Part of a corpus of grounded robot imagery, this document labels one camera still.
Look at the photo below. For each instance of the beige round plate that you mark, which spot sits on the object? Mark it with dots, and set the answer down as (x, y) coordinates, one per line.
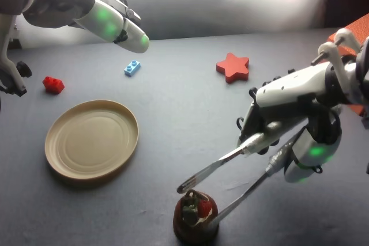
(92, 142)

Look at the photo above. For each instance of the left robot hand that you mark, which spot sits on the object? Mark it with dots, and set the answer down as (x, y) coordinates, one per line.
(66, 7)

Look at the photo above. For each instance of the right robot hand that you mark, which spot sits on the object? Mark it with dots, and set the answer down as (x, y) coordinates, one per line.
(294, 87)

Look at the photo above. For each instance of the orange foam block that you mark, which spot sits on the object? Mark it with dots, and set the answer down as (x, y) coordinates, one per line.
(357, 31)

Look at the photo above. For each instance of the grey table cloth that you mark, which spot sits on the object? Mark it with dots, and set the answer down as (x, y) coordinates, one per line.
(173, 113)

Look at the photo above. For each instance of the red toy brick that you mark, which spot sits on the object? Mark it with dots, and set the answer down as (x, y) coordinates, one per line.
(53, 86)

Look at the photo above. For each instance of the chocolate toy cake with strawberry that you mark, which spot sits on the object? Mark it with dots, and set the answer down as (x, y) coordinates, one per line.
(184, 228)

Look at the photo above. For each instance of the red star block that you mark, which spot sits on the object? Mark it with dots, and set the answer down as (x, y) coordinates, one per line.
(233, 68)

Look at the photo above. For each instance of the light blue toy brick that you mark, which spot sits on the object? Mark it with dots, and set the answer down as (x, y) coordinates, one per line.
(132, 68)

